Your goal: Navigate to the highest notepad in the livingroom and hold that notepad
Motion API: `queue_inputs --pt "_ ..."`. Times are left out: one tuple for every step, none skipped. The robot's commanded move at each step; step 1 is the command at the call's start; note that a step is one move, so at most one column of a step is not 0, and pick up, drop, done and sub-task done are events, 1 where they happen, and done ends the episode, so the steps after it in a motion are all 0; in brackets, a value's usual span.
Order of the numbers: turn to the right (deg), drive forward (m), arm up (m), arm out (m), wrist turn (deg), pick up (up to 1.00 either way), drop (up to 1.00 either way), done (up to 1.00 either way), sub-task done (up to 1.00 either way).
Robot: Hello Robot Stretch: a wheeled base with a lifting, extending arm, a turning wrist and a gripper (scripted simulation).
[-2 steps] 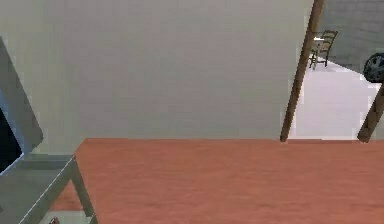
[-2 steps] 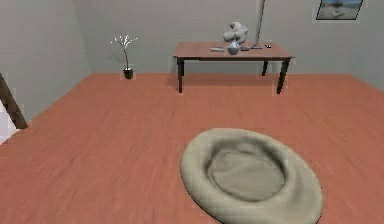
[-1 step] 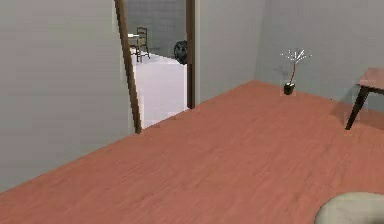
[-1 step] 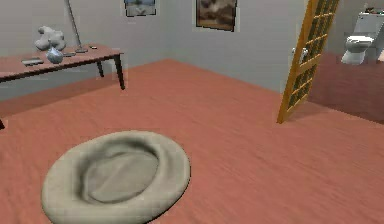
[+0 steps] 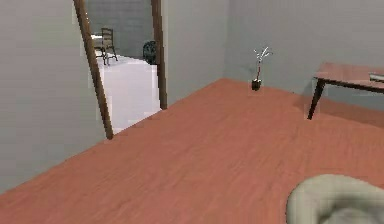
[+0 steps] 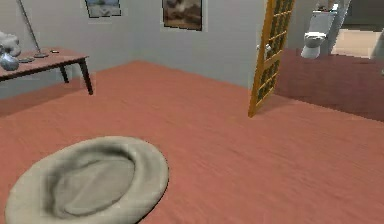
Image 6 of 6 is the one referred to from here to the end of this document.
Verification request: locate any blue grey vase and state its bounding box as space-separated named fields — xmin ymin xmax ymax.
xmin=0 ymin=52 xmax=20 ymax=72

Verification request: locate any grey floor lamp pole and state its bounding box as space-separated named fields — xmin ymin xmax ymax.
xmin=17 ymin=0 xmax=50 ymax=59

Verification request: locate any white toilet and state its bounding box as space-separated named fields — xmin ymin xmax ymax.
xmin=300 ymin=3 xmax=339 ymax=60

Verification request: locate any yellow wooden lattice door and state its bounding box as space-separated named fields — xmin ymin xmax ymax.
xmin=247 ymin=0 xmax=296 ymax=119

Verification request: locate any framed brown picture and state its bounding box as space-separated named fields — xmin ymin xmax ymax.
xmin=161 ymin=0 xmax=204 ymax=32

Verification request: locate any dark brown wooden table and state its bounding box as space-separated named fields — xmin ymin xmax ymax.
xmin=0 ymin=48 xmax=94 ymax=96

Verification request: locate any framed blue landscape picture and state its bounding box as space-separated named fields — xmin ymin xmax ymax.
xmin=83 ymin=0 xmax=123 ymax=19

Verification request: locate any silver door handle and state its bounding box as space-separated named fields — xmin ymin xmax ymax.
xmin=255 ymin=43 xmax=273 ymax=55

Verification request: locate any beige round floor cushion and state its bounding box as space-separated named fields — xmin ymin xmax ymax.
xmin=4 ymin=135 xmax=170 ymax=224

